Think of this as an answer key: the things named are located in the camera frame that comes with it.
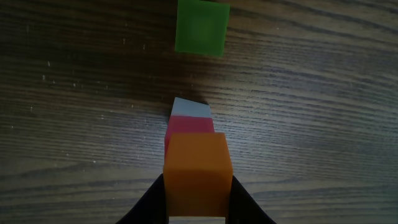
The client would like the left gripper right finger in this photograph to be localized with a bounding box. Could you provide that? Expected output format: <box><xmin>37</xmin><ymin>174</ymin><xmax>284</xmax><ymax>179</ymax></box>
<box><xmin>228</xmin><ymin>175</ymin><xmax>277</xmax><ymax>224</ymax></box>

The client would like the white cube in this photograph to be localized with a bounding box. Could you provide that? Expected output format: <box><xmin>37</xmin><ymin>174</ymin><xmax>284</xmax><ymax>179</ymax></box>
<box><xmin>170</xmin><ymin>96</ymin><xmax>213</xmax><ymax>119</ymax></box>

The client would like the red cube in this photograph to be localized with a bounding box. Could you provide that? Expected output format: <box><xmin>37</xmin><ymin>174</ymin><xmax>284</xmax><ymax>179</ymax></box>
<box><xmin>164</xmin><ymin>114</ymin><xmax>215</xmax><ymax>156</ymax></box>

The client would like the orange cube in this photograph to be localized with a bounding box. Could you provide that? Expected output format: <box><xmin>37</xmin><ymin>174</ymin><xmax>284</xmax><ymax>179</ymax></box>
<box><xmin>162</xmin><ymin>132</ymin><xmax>234</xmax><ymax>218</ymax></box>

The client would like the green cube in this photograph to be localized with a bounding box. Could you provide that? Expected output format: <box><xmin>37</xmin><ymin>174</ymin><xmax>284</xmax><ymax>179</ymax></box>
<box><xmin>174</xmin><ymin>0</ymin><xmax>231</xmax><ymax>58</ymax></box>

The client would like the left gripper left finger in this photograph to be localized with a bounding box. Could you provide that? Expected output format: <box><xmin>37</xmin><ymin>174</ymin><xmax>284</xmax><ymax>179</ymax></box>
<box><xmin>114</xmin><ymin>173</ymin><xmax>169</xmax><ymax>224</ymax></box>

